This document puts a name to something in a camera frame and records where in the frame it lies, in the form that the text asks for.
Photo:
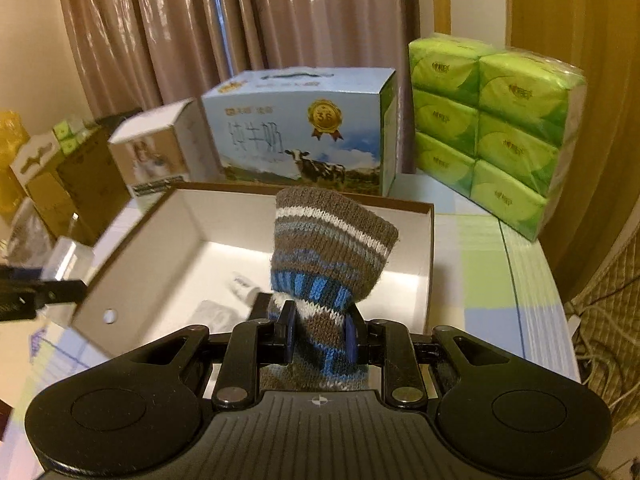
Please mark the blue milk carton box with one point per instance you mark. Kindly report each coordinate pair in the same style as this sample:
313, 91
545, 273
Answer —
260, 125

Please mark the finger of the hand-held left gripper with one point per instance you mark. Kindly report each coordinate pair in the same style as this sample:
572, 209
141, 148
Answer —
17, 273
60, 291

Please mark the green tissue packet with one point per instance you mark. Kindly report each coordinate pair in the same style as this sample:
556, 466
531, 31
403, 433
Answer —
67, 130
75, 145

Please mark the pack of green tissue packets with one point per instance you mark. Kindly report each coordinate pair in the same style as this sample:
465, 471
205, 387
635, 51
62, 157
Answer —
500, 125

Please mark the brown curtain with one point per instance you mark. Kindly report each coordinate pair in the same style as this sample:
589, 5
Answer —
175, 25

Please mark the white cardboard box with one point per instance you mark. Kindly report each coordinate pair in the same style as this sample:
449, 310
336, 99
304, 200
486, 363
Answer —
130, 270

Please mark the white pill bottle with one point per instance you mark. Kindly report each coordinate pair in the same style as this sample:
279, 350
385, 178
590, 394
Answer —
245, 285

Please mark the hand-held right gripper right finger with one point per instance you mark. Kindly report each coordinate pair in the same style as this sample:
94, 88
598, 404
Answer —
352, 336

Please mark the plain brown cardboard carton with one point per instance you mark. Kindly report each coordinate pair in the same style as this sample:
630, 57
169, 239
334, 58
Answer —
47, 195

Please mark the large printed cardboard carton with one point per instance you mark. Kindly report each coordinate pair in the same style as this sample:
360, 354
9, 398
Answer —
95, 185

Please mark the white product box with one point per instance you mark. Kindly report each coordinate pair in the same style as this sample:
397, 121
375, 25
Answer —
150, 155

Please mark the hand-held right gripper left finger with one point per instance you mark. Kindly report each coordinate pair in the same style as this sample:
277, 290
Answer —
289, 334

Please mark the yellow plastic bag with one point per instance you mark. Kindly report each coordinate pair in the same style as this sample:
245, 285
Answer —
10, 130

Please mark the quilted brown chair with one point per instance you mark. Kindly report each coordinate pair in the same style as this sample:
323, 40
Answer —
615, 280

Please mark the striped knitted sock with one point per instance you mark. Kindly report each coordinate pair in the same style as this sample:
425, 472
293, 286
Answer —
325, 250

